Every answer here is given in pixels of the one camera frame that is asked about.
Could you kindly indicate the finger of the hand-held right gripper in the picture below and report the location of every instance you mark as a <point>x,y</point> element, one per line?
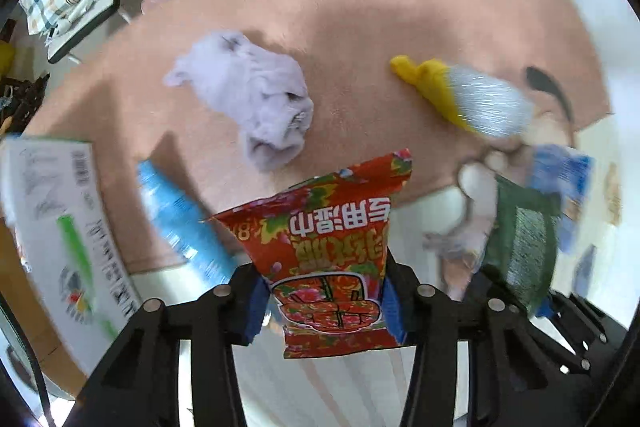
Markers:
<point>582,332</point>

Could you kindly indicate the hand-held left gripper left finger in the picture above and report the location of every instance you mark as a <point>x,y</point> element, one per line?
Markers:
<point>256,313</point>

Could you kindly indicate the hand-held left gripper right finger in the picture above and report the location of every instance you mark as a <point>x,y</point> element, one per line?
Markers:
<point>396,313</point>

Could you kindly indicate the red floral wet wipe packet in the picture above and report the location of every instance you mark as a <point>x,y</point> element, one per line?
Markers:
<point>330,267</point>

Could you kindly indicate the green packet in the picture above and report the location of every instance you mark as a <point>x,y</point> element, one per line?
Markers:
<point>525,242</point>

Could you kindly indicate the light blue packet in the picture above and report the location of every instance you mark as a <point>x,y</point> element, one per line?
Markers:
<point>175,222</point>

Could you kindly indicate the blue and white packet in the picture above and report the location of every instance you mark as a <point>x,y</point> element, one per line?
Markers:
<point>562,179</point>

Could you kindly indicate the lavender cloth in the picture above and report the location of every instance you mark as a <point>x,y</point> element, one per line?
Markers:
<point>250,92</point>

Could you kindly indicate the white cardboard box green print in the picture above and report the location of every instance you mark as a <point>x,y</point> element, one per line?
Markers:
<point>45,207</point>

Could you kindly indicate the pink rug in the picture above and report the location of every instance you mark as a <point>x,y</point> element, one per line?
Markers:
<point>360,27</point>

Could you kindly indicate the black framed rack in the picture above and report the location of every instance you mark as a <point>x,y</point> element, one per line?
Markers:
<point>80,39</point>

